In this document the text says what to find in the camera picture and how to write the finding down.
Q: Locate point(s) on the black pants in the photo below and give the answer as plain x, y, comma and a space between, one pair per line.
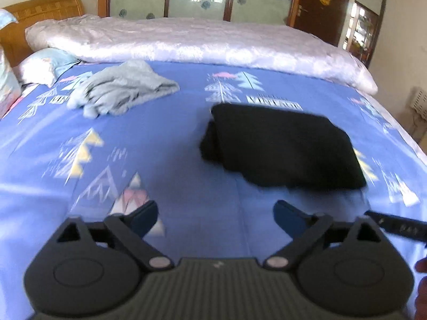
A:
283, 143

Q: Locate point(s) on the white quilt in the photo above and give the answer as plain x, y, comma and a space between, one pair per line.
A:
200, 40

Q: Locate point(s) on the white wall radiator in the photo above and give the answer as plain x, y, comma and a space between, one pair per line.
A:
419, 103

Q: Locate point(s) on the small white blue pillow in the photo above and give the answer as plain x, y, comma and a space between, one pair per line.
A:
43, 65

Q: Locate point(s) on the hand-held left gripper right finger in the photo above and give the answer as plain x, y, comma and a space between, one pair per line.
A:
289, 220

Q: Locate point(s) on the wooden headboard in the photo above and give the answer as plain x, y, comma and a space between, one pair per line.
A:
36, 6

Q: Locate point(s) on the dark framed mirror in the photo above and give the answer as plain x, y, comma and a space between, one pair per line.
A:
362, 30

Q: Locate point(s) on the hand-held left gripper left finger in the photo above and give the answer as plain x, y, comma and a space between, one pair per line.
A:
144, 218

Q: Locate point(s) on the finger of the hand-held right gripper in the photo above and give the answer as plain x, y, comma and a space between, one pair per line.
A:
400, 227

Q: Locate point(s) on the blue crinkled pillow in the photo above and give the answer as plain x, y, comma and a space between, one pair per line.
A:
6, 20

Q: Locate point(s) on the dark brown wooden door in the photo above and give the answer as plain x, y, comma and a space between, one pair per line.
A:
323, 23

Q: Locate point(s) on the large pale printed pillow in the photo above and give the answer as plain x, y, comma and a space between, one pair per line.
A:
6, 90

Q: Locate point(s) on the blue printed bed sheet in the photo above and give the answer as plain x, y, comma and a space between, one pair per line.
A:
150, 146

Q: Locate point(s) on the grey garment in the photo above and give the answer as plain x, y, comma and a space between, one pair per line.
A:
123, 86

